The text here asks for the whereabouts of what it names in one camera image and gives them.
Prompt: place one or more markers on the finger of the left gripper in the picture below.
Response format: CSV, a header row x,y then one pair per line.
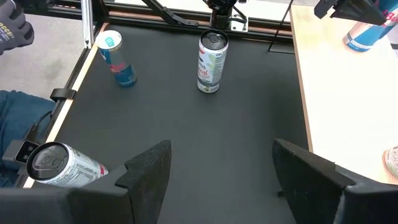
x,y
351,11

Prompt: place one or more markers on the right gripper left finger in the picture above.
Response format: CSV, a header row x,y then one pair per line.
x,y
140,186

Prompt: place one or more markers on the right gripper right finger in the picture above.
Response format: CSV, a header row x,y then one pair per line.
x,y
311,193

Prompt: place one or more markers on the blue Red Bull can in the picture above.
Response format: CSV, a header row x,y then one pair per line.
x,y
119,67
367,34

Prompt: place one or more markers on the Celsius Peach Vibe can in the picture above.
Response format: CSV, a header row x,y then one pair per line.
x,y
71,169

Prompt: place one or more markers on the silver Celsius can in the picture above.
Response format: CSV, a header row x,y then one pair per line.
x,y
392,161

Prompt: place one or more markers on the Celsius Tropical Vibe can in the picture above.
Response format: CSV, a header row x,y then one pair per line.
x,y
211,65

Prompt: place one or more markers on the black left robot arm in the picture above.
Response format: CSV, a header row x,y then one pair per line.
x,y
220,17

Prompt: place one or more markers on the black table mat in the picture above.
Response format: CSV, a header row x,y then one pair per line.
x,y
217,124

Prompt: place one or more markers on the person's hand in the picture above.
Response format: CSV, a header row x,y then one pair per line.
x,y
12,25

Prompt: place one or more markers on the small black camera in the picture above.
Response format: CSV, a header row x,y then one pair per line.
x,y
21,151

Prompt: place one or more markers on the silver aluminium post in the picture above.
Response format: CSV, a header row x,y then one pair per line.
x,y
87,21

